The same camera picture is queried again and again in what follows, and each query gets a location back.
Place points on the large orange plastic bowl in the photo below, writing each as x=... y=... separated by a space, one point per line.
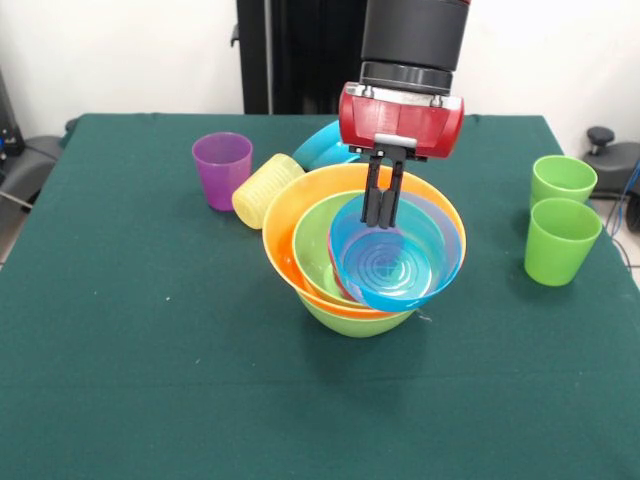
x=285 y=220

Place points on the dark green table cloth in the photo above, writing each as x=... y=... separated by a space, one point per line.
x=150 y=390

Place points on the green plastic bowl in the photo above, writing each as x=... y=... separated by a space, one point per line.
x=312 y=240
x=360 y=327

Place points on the yellow plastic cup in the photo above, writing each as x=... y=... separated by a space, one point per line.
x=260 y=192

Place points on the purple plastic cup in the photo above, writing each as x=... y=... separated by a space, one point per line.
x=220 y=170

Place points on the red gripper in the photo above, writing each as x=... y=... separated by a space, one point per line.
x=400 y=122

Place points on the black stand base with knob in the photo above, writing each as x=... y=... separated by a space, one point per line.
x=620 y=160

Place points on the translucent blue plastic bowl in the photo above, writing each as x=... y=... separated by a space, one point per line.
x=390 y=270

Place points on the red plastic cup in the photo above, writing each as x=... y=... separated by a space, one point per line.
x=336 y=265

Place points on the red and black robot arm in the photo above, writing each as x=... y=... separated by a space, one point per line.
x=415 y=40

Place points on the green plastic cup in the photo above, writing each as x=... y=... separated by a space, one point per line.
x=560 y=245
x=562 y=180

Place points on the ribbed cyan plastic bowl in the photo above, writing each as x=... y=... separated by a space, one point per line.
x=320 y=147

